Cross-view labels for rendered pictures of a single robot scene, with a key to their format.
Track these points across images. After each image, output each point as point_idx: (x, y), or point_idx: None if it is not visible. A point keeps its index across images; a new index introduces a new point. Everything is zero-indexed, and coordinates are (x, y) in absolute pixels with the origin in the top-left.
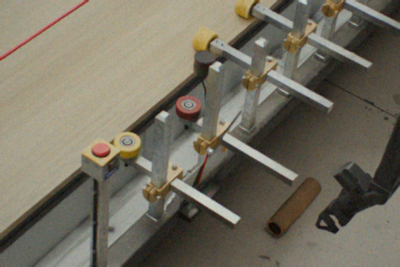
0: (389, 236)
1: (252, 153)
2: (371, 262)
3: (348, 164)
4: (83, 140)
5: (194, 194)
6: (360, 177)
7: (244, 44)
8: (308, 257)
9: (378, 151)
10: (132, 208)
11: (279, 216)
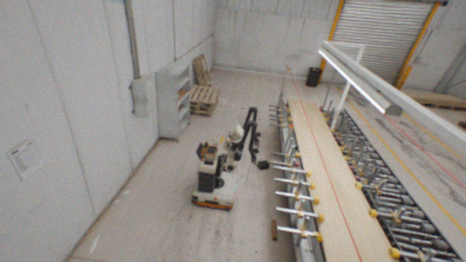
0: (248, 236)
1: (279, 162)
2: (248, 226)
3: (259, 133)
4: (303, 152)
5: (281, 153)
6: (256, 132)
7: (306, 190)
8: (262, 220)
9: None
10: None
11: (274, 221)
